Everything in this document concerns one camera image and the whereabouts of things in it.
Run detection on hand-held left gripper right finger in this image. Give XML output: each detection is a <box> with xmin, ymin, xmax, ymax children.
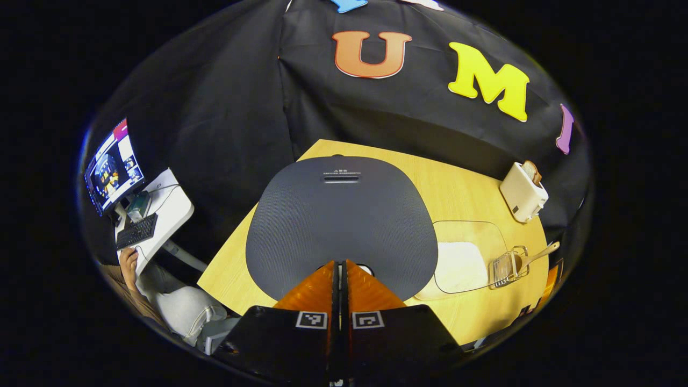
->
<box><xmin>344</xmin><ymin>260</ymin><xmax>465</xmax><ymax>385</ymax></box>

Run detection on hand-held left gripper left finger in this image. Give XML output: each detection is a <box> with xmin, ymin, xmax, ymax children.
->
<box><xmin>212</xmin><ymin>260</ymin><xmax>340</xmax><ymax>385</ymax></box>

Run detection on wooden spoon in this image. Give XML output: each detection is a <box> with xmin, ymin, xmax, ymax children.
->
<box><xmin>513</xmin><ymin>241</ymin><xmax>561</xmax><ymax>275</ymax></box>

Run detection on wire chopstick holder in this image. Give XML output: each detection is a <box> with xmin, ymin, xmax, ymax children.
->
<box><xmin>488</xmin><ymin>246</ymin><xmax>530</xmax><ymax>290</ymax></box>

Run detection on white rice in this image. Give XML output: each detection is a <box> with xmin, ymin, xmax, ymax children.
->
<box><xmin>434</xmin><ymin>241</ymin><xmax>489</xmax><ymax>293</ymax></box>

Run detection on grey rice cooker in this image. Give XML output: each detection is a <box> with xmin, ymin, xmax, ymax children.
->
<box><xmin>246</xmin><ymin>154</ymin><xmax>439</xmax><ymax>303</ymax></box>

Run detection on white toaster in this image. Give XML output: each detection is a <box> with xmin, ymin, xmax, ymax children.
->
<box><xmin>499</xmin><ymin>161</ymin><xmax>549</xmax><ymax>224</ymax></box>

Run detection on white computer desk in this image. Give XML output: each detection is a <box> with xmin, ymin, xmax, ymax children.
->
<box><xmin>114</xmin><ymin>168</ymin><xmax>207</xmax><ymax>275</ymax></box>

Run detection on black keyboard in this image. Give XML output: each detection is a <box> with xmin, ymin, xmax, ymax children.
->
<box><xmin>116</xmin><ymin>213</ymin><xmax>159</xmax><ymax>251</ymax></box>

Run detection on small teal box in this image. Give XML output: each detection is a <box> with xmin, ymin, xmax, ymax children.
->
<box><xmin>127</xmin><ymin>192</ymin><xmax>152</xmax><ymax>222</ymax></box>

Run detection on black backdrop cloth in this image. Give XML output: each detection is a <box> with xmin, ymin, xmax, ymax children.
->
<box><xmin>81</xmin><ymin>0</ymin><xmax>592</xmax><ymax>269</ymax></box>

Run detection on computer monitor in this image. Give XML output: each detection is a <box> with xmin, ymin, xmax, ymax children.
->
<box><xmin>84</xmin><ymin>118</ymin><xmax>146</xmax><ymax>217</ymax></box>

